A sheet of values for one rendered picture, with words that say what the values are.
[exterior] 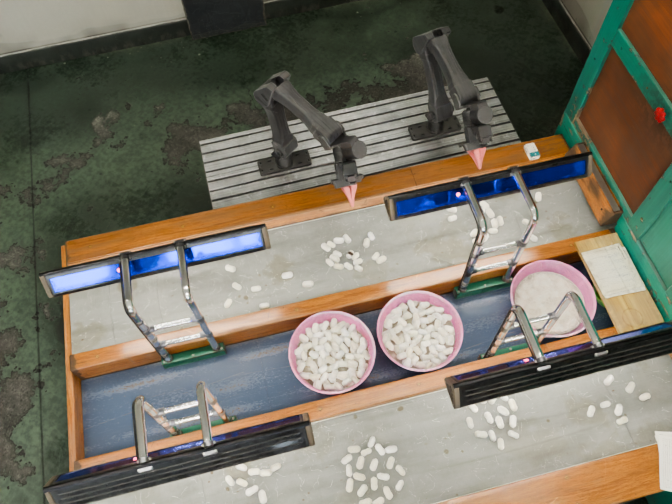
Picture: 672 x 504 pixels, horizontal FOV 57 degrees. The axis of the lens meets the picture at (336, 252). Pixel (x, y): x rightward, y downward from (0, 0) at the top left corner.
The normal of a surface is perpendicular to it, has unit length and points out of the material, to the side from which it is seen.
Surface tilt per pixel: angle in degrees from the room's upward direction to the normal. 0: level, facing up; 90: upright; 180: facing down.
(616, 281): 0
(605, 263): 0
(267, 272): 0
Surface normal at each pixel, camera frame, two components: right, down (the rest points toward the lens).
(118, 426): -0.03, -0.48
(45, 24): 0.26, 0.84
